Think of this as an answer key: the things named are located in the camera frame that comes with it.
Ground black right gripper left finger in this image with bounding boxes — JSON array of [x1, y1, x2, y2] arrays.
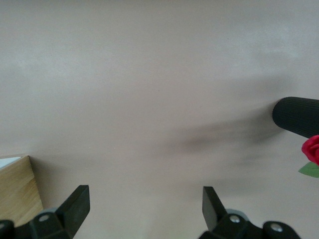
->
[[0, 185, 90, 239]]

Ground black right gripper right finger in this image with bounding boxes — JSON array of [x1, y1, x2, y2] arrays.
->
[[199, 186, 300, 239]]

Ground black ribbed cylinder vase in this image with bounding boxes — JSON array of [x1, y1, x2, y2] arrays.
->
[[272, 96, 319, 139]]

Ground light wooden drawer cabinet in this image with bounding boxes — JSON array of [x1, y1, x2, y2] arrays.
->
[[0, 155, 44, 228]]

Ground artificial red rose with leaf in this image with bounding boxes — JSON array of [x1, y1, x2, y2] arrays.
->
[[298, 135, 319, 178]]

